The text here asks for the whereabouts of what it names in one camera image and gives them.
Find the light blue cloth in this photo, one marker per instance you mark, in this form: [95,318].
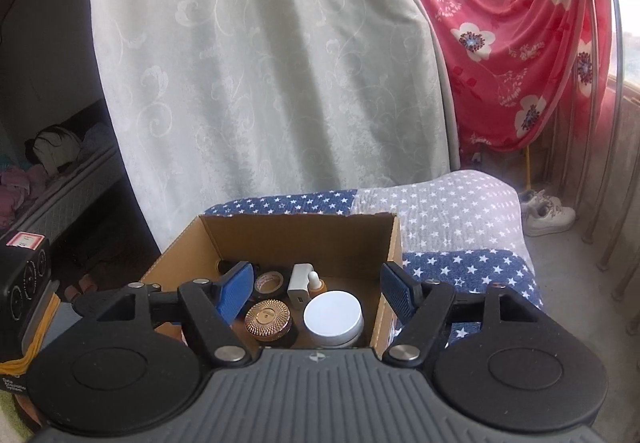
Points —
[97,138]

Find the white pill bottle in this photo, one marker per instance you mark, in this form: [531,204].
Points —
[332,315]

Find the grey mattress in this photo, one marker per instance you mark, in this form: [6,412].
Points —
[65,203]

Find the blue white star blanket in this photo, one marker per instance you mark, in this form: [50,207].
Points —
[450,213]

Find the white patterned curtain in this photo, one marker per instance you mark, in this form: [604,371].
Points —
[260,73]

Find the white sneakers pair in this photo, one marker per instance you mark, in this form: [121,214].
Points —
[547,213]

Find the pink clothes pile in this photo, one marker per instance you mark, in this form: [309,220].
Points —
[17,193]

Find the rose gold lid cream jar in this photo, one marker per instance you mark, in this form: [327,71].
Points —
[267,318]

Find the green glass dropper bottle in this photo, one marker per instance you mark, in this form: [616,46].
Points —
[316,280]

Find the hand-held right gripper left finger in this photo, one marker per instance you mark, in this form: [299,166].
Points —
[235,288]

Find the white charger plug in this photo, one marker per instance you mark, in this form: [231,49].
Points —
[299,283]

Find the red floral blanket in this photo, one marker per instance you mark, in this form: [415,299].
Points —
[510,48]

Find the black tape roll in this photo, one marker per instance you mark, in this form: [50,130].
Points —
[269,284]

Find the metal railing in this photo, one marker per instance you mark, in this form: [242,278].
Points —
[617,73]

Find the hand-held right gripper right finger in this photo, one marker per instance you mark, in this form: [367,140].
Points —
[397,290]

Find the brown cardboard box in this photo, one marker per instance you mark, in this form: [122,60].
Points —
[300,238]

